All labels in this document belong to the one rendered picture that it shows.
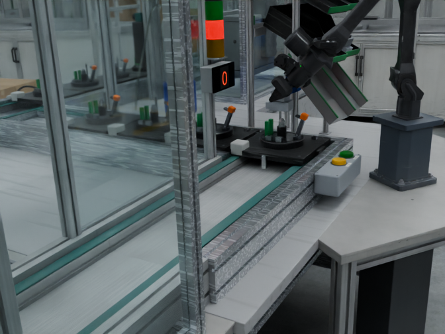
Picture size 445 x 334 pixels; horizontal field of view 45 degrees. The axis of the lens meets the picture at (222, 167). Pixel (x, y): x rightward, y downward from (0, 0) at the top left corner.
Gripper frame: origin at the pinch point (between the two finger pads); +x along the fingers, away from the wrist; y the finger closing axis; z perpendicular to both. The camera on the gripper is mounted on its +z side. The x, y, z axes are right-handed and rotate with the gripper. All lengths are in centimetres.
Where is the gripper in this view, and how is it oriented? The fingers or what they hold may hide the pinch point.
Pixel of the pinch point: (280, 92)
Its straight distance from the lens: 167.3
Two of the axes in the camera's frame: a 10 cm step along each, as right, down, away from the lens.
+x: -6.1, 5.4, 5.8
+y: -5.0, 3.1, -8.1
